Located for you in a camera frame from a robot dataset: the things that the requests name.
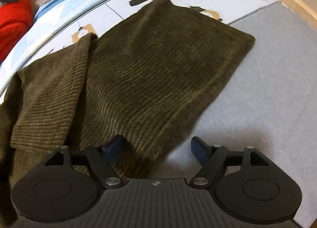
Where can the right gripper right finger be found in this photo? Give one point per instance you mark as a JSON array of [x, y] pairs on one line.
[[215, 160]]

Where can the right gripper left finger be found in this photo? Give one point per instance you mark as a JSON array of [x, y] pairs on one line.
[[98, 159]]

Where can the olive green corduroy pants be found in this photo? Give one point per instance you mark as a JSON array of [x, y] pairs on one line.
[[146, 79]]

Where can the blue cloud pattern blanket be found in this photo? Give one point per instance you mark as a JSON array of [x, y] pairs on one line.
[[52, 18]]

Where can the red knitted garment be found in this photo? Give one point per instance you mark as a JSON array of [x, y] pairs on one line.
[[16, 20]]

